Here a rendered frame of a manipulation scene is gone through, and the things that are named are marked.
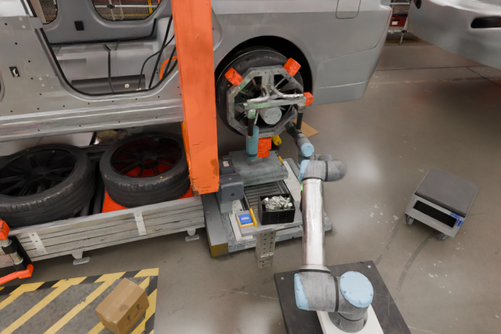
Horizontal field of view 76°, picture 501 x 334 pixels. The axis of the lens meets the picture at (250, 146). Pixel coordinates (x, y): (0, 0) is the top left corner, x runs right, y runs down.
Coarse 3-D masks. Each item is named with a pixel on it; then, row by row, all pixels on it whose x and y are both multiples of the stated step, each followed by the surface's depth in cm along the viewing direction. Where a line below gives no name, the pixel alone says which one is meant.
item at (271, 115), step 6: (270, 96) 224; (258, 108) 220; (264, 108) 214; (270, 108) 211; (276, 108) 212; (264, 114) 212; (270, 114) 213; (276, 114) 214; (264, 120) 215; (270, 120) 216; (276, 120) 217
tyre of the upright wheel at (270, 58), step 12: (252, 48) 225; (264, 48) 226; (228, 60) 225; (240, 60) 216; (252, 60) 212; (264, 60) 214; (276, 60) 217; (216, 72) 234; (240, 72) 214; (216, 84) 227; (228, 84) 217; (300, 84) 233; (216, 96) 225
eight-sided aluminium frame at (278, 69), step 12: (252, 72) 208; (276, 72) 213; (240, 84) 210; (228, 96) 213; (228, 108) 219; (228, 120) 224; (288, 120) 238; (240, 132) 233; (264, 132) 240; (276, 132) 241
